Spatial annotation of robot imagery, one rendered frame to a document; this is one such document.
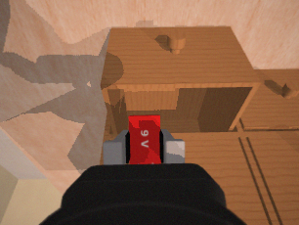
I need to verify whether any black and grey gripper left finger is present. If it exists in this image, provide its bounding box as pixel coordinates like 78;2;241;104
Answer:
103;130;130;165

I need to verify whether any red 9v battery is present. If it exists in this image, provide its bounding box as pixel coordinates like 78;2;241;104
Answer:
129;114;161;164

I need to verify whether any brown wooden chest of drawers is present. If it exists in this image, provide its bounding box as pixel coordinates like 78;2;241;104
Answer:
103;68;299;225

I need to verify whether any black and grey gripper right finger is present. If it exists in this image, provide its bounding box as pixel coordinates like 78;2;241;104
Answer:
159;129;185;163

